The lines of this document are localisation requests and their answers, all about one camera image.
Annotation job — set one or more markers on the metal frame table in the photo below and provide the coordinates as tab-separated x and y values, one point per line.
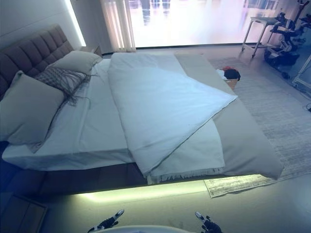
263	20

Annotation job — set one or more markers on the beige pillow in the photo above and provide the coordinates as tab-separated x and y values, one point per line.
75	60
26	109

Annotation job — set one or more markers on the brown bed frame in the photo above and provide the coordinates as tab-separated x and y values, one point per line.
73	179

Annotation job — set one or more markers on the beige bedspread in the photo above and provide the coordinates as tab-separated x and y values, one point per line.
243	136

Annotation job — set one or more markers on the white metal frame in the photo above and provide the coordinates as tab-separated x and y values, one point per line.
300	78

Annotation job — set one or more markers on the sheer cream curtain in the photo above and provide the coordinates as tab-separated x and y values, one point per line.
116	24

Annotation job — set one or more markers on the large bright window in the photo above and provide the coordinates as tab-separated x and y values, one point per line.
194	21

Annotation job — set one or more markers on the brown tufted headboard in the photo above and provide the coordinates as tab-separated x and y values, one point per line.
36	46

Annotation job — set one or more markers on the pale patterned rug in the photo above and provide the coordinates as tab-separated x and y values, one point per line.
267	109

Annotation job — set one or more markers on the wooden box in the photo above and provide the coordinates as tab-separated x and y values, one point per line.
233	83

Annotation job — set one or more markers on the black garment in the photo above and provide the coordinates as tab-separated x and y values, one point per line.
232	73

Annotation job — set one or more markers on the white garment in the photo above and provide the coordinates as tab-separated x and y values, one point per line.
220	73

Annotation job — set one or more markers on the glowing wall light strip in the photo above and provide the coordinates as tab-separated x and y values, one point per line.
77	26

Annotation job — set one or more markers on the wooden nightstand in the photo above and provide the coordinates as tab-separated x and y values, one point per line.
22	213
96	50

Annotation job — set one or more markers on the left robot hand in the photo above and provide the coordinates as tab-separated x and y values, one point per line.
109	222

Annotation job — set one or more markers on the white fringed textured blanket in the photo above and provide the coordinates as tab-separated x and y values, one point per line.
189	150

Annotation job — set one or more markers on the grey fringed throw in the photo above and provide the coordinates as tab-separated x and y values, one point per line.
56	77

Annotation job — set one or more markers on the black exercise machine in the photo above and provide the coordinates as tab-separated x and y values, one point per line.
279	55

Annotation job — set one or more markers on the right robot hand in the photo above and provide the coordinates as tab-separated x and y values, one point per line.
210	225

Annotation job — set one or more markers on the white duvet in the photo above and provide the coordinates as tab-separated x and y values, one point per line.
158	97

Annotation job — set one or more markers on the red garment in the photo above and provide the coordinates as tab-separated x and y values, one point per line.
227	67

